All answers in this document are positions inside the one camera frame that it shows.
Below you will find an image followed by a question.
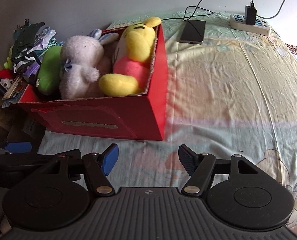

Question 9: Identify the green plush doll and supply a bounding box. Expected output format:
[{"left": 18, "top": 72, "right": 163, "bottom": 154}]
[{"left": 36, "top": 46, "right": 62, "bottom": 95}]

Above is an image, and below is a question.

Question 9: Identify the yellow tiger plush toy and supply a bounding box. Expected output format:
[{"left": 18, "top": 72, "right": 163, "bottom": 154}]
[{"left": 99, "top": 17, "right": 162, "bottom": 97}]

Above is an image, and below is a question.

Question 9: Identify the white bunny plush toy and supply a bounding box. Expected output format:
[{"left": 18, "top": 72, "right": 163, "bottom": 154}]
[{"left": 59, "top": 29, "right": 119, "bottom": 100}]

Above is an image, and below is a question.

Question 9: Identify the red cardboard box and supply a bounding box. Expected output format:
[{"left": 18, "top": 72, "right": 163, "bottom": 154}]
[{"left": 18, "top": 25, "right": 168, "bottom": 141}]

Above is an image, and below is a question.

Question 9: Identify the green cartoon bed sheet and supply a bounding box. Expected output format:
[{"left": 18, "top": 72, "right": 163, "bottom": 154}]
[{"left": 37, "top": 10, "right": 297, "bottom": 230}]

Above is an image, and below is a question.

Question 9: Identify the black smartphone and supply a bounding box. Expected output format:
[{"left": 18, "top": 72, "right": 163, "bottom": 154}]
[{"left": 180, "top": 20, "right": 206, "bottom": 44}]

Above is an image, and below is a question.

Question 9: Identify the white power strip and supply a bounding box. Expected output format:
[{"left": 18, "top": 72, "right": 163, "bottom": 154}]
[{"left": 229, "top": 13, "right": 271, "bottom": 36}]

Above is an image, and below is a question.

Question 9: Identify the black charger adapter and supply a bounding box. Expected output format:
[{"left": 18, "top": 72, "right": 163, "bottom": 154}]
[{"left": 245, "top": 2, "right": 257, "bottom": 25}]

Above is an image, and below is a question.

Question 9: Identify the black charging cable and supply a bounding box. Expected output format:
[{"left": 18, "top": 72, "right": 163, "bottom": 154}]
[{"left": 160, "top": 0, "right": 255, "bottom": 22}]

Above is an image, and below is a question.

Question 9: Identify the power strip cord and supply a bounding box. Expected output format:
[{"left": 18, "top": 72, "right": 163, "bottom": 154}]
[{"left": 256, "top": 0, "right": 289, "bottom": 20}]

